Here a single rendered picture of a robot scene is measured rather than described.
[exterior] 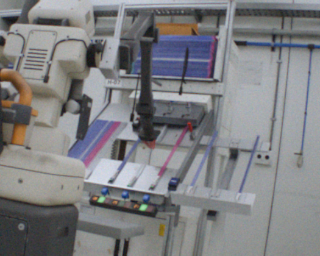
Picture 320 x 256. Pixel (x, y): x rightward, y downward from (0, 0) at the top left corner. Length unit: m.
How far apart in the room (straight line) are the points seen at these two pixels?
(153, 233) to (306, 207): 1.79
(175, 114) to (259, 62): 1.79
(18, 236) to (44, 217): 0.08
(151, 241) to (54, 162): 1.42
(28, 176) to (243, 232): 3.04
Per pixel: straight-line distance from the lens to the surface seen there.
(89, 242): 2.54
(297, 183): 3.83
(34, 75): 1.43
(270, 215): 3.86
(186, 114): 2.39
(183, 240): 2.30
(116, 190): 2.11
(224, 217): 2.03
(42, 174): 1.02
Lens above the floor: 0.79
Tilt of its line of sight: 7 degrees up
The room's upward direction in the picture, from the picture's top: 9 degrees clockwise
